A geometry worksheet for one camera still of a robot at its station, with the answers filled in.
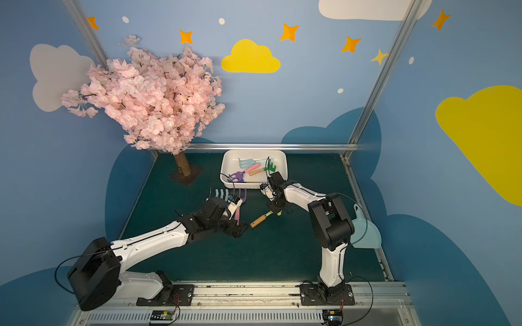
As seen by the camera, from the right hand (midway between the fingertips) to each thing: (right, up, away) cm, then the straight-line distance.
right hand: (279, 203), depth 99 cm
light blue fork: (-30, +4, +5) cm, 30 cm away
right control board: (+18, -38, -26) cm, 49 cm away
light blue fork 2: (-18, +20, +19) cm, 33 cm away
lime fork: (-12, -8, -7) cm, 16 cm away
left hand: (-17, -4, -15) cm, 23 cm away
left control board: (-44, -36, -27) cm, 63 cm away
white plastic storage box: (-27, +21, +17) cm, 38 cm away
